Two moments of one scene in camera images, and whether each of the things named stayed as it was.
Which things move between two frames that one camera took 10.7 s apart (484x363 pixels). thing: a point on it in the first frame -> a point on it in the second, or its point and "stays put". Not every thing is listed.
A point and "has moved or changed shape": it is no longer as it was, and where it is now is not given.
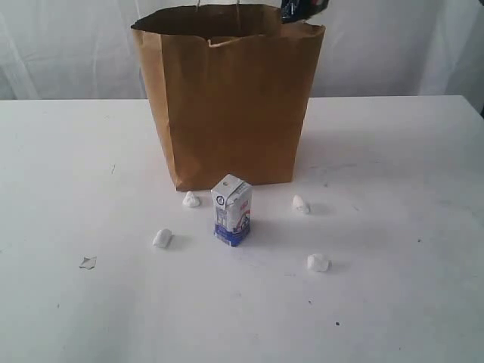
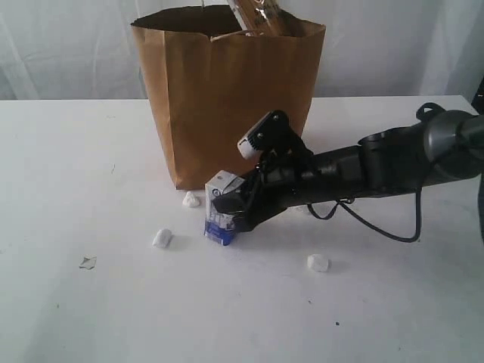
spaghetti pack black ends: [300, 10] -> [256, 17]
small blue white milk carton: [232, 202] has moved or changed shape
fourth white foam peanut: [318, 262] stays put
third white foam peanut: [162, 238] stays put
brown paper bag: [231, 85] stays put
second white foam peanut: [190, 200] stays put
